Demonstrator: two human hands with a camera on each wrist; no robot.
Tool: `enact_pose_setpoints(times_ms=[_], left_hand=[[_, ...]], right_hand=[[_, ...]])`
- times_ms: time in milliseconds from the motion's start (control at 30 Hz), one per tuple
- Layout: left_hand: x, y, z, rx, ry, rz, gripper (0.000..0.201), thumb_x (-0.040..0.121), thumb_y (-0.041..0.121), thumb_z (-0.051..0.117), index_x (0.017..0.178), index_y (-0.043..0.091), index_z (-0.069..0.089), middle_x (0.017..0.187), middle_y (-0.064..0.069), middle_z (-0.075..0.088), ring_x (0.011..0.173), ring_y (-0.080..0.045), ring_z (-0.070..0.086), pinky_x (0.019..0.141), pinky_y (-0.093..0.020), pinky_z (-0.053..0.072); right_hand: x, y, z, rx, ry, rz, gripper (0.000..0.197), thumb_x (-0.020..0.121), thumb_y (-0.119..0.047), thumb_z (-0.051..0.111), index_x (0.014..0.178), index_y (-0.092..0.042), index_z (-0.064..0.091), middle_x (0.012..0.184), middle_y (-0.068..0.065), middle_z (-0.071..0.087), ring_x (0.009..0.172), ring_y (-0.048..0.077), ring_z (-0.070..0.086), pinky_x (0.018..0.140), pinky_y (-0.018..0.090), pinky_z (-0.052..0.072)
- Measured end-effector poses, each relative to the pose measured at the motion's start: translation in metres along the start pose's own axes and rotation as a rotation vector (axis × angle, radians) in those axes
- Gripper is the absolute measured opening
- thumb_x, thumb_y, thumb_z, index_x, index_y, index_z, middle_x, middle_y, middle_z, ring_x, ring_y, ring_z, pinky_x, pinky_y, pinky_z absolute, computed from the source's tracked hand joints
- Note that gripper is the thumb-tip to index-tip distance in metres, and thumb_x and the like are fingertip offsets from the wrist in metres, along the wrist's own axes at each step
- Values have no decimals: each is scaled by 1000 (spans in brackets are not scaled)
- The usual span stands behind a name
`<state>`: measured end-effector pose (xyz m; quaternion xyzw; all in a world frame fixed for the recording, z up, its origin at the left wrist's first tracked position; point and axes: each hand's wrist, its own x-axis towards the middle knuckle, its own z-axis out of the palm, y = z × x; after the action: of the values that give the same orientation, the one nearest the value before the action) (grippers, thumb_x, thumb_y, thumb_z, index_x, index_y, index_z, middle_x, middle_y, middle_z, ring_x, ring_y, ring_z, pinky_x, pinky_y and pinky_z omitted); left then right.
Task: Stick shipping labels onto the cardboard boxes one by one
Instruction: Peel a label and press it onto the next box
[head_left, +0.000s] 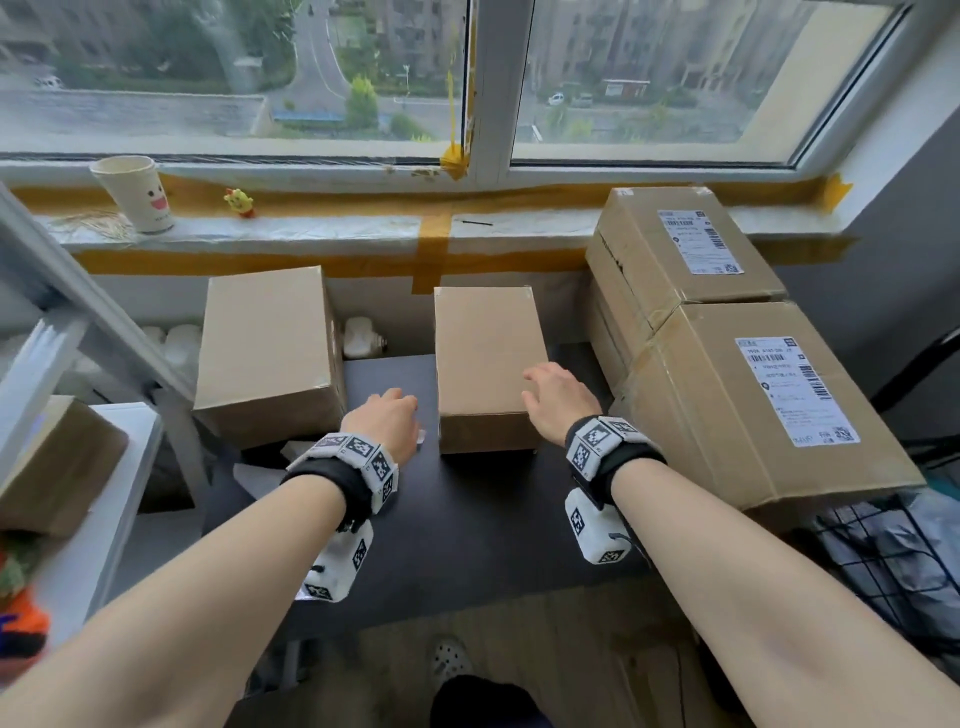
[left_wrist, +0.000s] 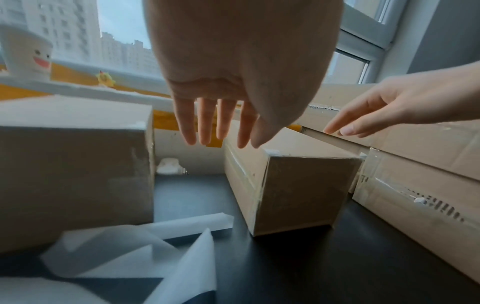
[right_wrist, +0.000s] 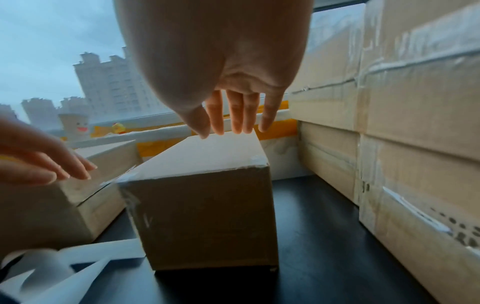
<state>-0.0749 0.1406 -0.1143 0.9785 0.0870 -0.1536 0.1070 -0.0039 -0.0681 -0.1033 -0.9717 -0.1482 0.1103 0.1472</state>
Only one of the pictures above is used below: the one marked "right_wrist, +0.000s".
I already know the paper cup with face print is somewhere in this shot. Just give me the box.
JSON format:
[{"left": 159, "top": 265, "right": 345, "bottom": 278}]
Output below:
[{"left": 58, "top": 113, "right": 93, "bottom": 143}]

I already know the person's right hand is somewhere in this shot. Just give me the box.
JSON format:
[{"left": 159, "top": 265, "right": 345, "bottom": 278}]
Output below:
[{"left": 112, "top": 0, "right": 314, "bottom": 140}]

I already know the white window frame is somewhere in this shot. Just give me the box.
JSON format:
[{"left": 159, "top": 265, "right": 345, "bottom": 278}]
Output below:
[{"left": 0, "top": 0, "right": 367, "bottom": 131}]

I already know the white backing paper strip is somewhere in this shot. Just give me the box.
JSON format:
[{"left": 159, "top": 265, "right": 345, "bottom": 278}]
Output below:
[
  {"left": 55, "top": 238, "right": 148, "bottom": 267},
  {"left": 22, "top": 257, "right": 112, "bottom": 304},
  {"left": 0, "top": 248, "right": 76, "bottom": 300}
]

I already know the large brown cardboard box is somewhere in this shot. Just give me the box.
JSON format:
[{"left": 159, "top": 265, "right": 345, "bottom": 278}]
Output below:
[
  {"left": 357, "top": 133, "right": 480, "bottom": 304},
  {"left": 357, "top": 0, "right": 480, "bottom": 163}
]

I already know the person's left hand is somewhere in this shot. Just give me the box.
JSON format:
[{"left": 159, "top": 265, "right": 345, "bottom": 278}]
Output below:
[{"left": 0, "top": 114, "right": 99, "bottom": 186}]

